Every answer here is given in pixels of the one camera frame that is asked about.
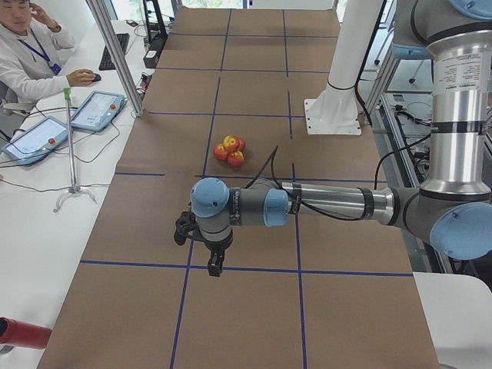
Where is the blue teach pendant far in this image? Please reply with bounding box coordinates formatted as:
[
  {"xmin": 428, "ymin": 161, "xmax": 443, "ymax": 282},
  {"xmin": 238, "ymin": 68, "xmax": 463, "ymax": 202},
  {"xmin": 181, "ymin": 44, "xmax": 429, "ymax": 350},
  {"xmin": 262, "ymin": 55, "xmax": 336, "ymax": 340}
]
[{"xmin": 71, "ymin": 91, "xmax": 125, "ymax": 132}]

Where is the red yellow apple front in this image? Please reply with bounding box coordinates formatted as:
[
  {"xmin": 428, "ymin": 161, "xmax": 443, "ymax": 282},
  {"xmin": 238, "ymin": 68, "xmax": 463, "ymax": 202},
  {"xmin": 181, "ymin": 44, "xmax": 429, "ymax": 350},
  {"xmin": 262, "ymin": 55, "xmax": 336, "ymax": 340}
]
[{"xmin": 227, "ymin": 151, "xmax": 244, "ymax": 168}]

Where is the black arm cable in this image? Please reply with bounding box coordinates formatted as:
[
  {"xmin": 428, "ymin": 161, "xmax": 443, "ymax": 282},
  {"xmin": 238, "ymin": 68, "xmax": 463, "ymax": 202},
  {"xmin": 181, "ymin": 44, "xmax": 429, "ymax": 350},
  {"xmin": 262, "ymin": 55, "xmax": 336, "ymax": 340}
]
[{"xmin": 244, "ymin": 145, "xmax": 435, "ymax": 221}]

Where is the red bottle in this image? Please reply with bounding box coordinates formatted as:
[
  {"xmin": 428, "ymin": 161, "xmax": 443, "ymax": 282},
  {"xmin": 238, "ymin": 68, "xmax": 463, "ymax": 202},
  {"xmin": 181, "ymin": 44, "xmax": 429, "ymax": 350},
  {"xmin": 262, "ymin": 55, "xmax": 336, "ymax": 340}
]
[{"xmin": 1, "ymin": 317, "xmax": 52, "ymax": 349}]

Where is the red yellow apple carried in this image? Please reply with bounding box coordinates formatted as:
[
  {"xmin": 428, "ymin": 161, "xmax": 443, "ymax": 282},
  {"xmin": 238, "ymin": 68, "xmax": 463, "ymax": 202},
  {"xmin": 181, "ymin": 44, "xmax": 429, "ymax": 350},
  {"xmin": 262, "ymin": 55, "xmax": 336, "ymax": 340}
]
[{"xmin": 222, "ymin": 135, "xmax": 240, "ymax": 153}]

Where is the aluminium frame post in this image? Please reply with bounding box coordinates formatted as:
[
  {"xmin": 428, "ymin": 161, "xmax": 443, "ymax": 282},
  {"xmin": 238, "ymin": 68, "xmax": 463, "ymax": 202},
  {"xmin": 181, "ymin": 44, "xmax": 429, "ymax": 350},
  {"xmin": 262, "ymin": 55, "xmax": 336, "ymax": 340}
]
[{"xmin": 87, "ymin": 0, "xmax": 145, "ymax": 117}]

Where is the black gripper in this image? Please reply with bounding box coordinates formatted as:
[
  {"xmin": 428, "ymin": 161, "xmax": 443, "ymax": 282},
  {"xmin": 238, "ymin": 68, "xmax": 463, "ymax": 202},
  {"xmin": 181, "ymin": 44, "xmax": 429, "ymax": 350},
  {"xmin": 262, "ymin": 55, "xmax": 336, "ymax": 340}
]
[{"xmin": 204, "ymin": 229, "xmax": 233, "ymax": 277}]

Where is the blue teach pendant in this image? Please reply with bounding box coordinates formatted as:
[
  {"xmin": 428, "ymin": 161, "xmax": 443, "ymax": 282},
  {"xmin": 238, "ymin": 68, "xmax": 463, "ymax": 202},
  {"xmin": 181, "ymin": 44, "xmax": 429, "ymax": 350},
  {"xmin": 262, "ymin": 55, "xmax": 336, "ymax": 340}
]
[
  {"xmin": 2, "ymin": 116, "xmax": 68, "ymax": 165},
  {"xmin": 71, "ymin": 91, "xmax": 125, "ymax": 132}
]

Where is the red yellow apple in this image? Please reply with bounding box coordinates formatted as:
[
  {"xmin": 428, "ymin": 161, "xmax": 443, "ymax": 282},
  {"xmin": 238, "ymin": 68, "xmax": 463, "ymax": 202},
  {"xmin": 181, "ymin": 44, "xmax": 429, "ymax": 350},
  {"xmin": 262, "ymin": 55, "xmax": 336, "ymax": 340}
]
[
  {"xmin": 238, "ymin": 138, "xmax": 246, "ymax": 152},
  {"xmin": 214, "ymin": 144, "xmax": 229, "ymax": 161},
  {"xmin": 227, "ymin": 151, "xmax": 244, "ymax": 168}
]

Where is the silver grabber stick green tip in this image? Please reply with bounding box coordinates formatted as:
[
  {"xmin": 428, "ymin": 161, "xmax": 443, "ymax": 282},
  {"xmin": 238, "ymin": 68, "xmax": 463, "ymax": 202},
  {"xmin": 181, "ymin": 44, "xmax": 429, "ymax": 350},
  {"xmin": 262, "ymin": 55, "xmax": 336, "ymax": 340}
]
[{"xmin": 53, "ymin": 88, "xmax": 97, "ymax": 214}]

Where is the blue teach pendant near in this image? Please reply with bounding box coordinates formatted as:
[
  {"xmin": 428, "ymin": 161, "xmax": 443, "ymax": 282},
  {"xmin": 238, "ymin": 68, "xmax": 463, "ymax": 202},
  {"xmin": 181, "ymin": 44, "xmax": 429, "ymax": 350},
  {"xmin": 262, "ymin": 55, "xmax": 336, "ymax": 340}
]
[{"xmin": 2, "ymin": 116, "xmax": 68, "ymax": 165}]

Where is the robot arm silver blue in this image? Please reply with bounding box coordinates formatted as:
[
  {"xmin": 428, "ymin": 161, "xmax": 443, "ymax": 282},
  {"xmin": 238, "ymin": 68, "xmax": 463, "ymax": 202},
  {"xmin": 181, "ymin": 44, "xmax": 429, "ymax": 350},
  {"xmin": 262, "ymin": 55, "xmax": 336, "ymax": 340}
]
[{"xmin": 174, "ymin": 1, "xmax": 491, "ymax": 277}]

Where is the person in white hoodie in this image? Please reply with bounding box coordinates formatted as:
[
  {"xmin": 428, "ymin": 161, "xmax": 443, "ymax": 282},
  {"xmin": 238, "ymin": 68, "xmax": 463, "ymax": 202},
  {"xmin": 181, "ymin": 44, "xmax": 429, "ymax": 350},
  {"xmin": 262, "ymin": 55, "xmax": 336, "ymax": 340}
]
[{"xmin": 1, "ymin": 1, "xmax": 94, "ymax": 103}]

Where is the red yellow apple left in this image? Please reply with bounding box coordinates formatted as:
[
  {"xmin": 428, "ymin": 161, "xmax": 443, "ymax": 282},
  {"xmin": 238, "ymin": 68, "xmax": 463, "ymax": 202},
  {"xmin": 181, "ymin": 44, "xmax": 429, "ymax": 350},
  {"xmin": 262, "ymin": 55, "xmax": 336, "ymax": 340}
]
[{"xmin": 214, "ymin": 144, "xmax": 229, "ymax": 161}]

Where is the red yellow apple back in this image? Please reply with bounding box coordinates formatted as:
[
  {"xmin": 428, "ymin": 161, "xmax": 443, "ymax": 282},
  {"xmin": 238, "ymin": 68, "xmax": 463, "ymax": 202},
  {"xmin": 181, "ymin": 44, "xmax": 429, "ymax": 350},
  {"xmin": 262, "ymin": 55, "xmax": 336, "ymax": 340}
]
[{"xmin": 238, "ymin": 138, "xmax": 246, "ymax": 152}]

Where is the white camera stand pedestal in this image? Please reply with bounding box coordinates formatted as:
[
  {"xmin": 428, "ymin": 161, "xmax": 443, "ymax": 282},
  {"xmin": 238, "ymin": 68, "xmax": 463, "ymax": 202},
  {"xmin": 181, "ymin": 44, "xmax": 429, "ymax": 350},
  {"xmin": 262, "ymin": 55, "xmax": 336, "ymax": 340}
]
[{"xmin": 304, "ymin": 0, "xmax": 385, "ymax": 135}]

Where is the black box on desk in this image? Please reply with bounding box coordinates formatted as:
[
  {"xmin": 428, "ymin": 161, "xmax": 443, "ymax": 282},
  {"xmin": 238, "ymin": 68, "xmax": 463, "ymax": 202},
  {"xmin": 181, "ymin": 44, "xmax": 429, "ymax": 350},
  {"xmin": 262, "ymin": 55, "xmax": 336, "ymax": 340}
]
[{"xmin": 143, "ymin": 50, "xmax": 160, "ymax": 69}]

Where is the brown paper table cover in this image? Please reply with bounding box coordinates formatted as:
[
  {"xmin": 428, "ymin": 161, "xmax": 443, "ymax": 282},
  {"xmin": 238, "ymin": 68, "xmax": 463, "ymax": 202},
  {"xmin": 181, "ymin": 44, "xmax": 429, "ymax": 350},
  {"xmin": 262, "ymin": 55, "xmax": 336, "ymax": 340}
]
[{"xmin": 39, "ymin": 8, "xmax": 438, "ymax": 368}]

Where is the black keyboard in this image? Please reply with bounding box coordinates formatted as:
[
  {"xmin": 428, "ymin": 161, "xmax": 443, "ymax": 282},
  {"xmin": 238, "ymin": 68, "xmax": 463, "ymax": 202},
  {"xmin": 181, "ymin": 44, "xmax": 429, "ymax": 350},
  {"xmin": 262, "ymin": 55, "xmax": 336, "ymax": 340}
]
[{"xmin": 98, "ymin": 32, "xmax": 131, "ymax": 71}]

